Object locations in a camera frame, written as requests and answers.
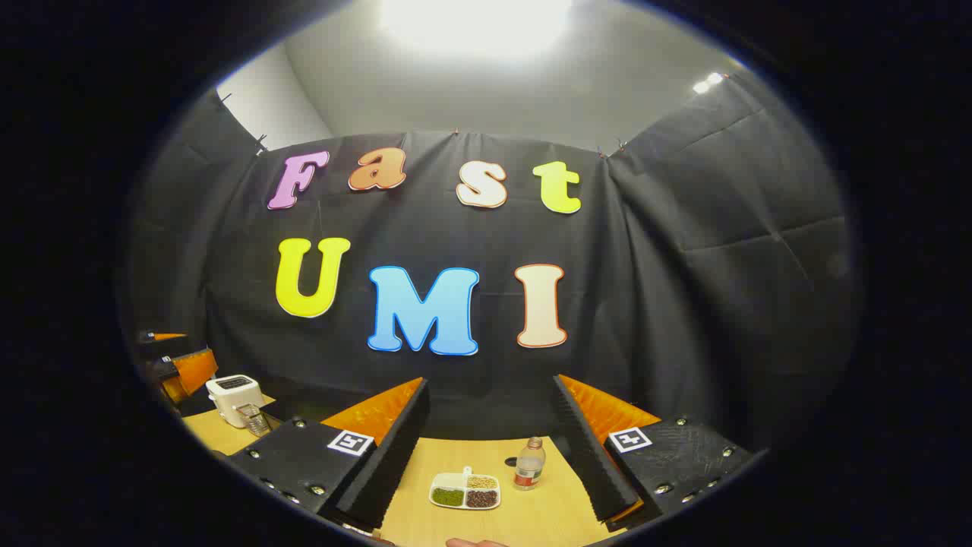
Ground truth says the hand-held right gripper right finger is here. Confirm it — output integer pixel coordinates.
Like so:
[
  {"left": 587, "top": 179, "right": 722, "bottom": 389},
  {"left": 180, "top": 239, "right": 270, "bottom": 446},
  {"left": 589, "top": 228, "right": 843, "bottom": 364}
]
[{"left": 552, "top": 374, "right": 760, "bottom": 533}]

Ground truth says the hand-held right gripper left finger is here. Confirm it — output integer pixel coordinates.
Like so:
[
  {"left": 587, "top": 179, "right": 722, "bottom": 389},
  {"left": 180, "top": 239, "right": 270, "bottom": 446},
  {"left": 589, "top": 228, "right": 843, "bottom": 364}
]
[{"left": 228, "top": 378, "right": 431, "bottom": 533}]

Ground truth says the white divided bean plate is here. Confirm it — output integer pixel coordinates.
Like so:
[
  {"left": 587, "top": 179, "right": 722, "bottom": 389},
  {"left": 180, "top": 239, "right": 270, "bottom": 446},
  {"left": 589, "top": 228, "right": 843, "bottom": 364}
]
[{"left": 429, "top": 466, "right": 502, "bottom": 511}]

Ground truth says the white toaster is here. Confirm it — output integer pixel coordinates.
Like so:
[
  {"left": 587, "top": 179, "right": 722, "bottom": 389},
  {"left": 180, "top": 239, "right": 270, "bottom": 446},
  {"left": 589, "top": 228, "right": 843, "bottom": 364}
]
[{"left": 205, "top": 374, "right": 265, "bottom": 428}]

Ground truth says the clear bottle red label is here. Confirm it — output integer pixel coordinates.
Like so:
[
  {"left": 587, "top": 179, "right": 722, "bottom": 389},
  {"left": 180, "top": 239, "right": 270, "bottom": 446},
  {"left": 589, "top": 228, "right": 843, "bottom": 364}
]
[{"left": 513, "top": 437, "right": 546, "bottom": 491}]

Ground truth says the black backdrop cloth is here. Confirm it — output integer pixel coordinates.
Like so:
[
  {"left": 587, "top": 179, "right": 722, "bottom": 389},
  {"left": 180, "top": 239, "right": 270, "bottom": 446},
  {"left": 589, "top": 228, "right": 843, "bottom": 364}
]
[{"left": 121, "top": 72, "right": 863, "bottom": 457}]

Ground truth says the large ceiling light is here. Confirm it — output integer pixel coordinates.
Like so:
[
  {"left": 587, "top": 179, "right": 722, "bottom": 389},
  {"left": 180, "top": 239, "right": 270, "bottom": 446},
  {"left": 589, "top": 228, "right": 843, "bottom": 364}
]
[{"left": 376, "top": 0, "right": 574, "bottom": 62}]

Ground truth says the small metal wire basket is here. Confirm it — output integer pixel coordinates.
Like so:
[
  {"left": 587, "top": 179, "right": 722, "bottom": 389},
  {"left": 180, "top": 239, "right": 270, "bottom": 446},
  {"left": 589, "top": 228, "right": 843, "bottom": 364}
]
[{"left": 237, "top": 403, "right": 272, "bottom": 438}]

